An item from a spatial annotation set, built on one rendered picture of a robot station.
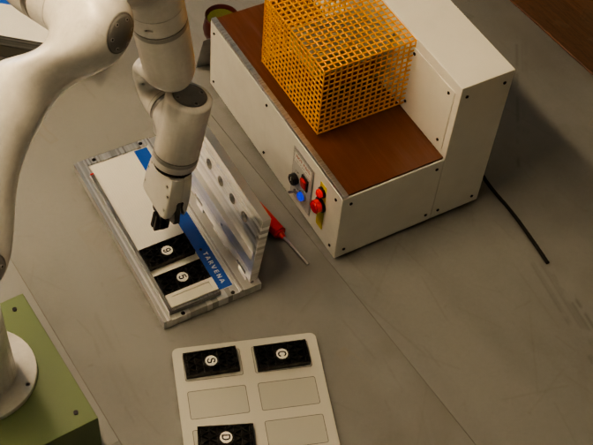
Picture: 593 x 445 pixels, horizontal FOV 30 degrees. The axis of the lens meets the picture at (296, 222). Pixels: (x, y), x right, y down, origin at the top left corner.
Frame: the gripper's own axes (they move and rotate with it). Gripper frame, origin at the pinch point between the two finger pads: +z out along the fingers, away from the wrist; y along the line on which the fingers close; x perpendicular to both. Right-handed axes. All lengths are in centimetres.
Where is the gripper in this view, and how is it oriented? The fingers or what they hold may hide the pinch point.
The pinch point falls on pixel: (161, 219)
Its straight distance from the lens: 214.6
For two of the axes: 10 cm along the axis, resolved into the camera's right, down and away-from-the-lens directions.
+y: 4.9, 7.0, -5.2
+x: 8.4, -2.1, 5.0
